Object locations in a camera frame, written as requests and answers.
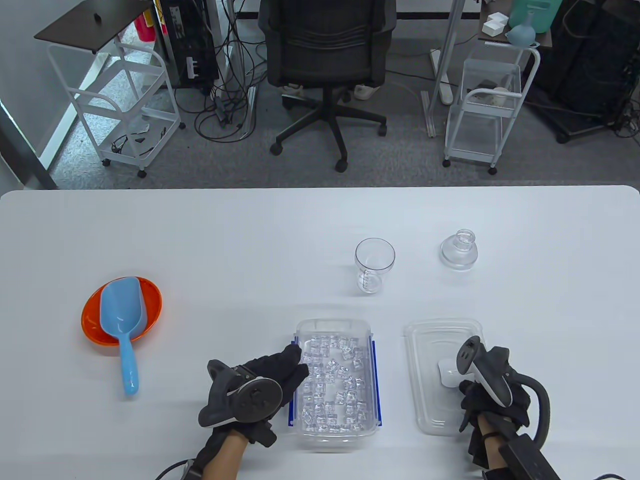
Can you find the person's right hand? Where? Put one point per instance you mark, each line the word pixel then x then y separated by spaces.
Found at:
pixel 472 400

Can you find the person's left hand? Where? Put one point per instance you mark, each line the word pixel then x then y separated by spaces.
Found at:
pixel 280 370

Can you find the hand grey controller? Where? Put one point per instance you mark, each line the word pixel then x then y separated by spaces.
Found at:
pixel 492 387
pixel 250 400

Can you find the clear container lid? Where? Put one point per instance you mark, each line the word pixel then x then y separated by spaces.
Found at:
pixel 435 345

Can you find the clear container with blue clips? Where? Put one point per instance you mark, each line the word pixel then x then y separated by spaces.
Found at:
pixel 330 326

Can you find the clear plastic shaker cup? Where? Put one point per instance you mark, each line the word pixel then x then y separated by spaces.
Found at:
pixel 375 260

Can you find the clear plastic shaker lid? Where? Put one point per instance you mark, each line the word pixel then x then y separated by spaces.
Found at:
pixel 459 252

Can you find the blue plastic scoop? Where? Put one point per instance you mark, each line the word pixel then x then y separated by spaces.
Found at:
pixel 120 310

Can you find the person's right forearm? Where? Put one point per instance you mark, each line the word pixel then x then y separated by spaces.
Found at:
pixel 487 430

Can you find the person's left forearm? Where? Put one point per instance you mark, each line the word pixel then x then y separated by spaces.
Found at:
pixel 225 460

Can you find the black elastic wrist band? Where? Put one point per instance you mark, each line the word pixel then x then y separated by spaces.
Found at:
pixel 491 436

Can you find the orange bowl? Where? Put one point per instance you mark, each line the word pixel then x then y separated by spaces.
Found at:
pixel 150 305

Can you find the small white cup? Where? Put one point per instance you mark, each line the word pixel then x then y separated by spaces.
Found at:
pixel 500 96

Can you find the white power strip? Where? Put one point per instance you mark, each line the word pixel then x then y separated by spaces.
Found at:
pixel 442 80

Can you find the black office chair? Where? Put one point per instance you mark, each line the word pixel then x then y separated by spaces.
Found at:
pixel 325 45

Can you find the black computer tower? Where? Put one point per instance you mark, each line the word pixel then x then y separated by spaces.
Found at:
pixel 192 45

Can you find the white desk leg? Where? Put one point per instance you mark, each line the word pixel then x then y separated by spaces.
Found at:
pixel 449 45

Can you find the black equipment on stand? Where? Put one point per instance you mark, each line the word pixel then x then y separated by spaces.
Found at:
pixel 585 50

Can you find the blue-grey funnel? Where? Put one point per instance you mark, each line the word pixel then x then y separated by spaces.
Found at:
pixel 520 35

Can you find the red canister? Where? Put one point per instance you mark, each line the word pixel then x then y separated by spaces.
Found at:
pixel 145 27

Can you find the small white box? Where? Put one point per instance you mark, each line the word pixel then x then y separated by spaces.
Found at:
pixel 492 27
pixel 500 19

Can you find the brown wooden table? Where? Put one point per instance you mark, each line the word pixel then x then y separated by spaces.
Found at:
pixel 485 9

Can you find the teal plastic container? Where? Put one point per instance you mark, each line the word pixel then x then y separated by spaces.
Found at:
pixel 535 12

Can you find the dark wooden side table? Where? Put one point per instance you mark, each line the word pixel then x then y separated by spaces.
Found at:
pixel 85 25

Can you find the aluminium rail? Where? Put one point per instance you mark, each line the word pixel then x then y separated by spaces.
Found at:
pixel 248 112
pixel 428 114

